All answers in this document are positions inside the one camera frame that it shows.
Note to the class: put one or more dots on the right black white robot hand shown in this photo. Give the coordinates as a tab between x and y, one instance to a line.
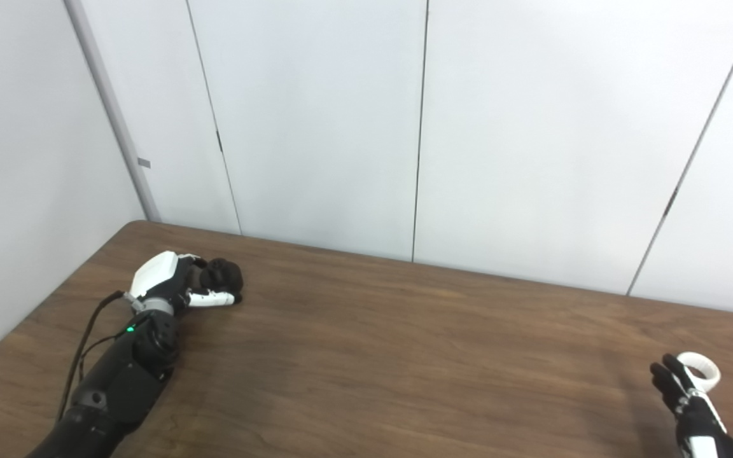
700	423

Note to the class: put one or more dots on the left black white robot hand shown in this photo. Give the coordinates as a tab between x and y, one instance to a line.
156	273

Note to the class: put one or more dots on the round black gear part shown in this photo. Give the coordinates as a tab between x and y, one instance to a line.
223	275

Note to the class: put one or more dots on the grey wall corner trim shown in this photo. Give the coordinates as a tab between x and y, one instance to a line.
115	114

